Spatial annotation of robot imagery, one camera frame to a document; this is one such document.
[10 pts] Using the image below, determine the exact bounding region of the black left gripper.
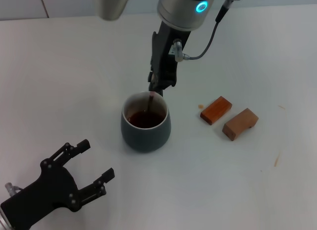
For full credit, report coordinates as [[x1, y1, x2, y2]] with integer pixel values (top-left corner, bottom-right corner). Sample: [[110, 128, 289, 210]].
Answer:
[[0, 138, 116, 230]]

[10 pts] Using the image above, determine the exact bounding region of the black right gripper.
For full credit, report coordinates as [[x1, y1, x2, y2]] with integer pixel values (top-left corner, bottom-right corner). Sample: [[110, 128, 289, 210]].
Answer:
[[148, 21, 192, 97]]

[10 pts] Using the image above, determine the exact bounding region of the pink handled metal spoon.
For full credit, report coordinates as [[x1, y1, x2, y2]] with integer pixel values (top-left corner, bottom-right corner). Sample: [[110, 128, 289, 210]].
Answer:
[[146, 91, 157, 117]]

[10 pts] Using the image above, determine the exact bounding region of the grey ceramic cup with tea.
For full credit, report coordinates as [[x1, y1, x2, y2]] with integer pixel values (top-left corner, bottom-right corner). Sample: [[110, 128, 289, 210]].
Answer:
[[120, 90, 172, 153]]

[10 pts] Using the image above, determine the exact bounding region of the reddish brown wooden block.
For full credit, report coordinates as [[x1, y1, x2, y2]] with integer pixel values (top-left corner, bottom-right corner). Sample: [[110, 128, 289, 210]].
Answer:
[[199, 95, 233, 126]]

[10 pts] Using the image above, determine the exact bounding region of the light brown wooden block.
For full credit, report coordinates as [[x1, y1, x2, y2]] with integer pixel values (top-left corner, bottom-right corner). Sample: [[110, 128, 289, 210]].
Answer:
[[222, 108, 259, 142]]

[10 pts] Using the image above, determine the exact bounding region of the right gripper cable connector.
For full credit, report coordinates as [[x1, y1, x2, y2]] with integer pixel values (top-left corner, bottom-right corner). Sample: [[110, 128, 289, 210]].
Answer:
[[172, 0, 245, 63]]

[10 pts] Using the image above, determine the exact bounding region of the gripper cable connector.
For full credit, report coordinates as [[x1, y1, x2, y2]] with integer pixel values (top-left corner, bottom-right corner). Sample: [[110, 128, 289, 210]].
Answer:
[[4, 182, 24, 197], [172, 0, 245, 63]]

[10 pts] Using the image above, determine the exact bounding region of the left gripper cable connector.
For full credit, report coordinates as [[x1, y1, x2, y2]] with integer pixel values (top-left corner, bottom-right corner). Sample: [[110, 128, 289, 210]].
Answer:
[[4, 182, 24, 197]]

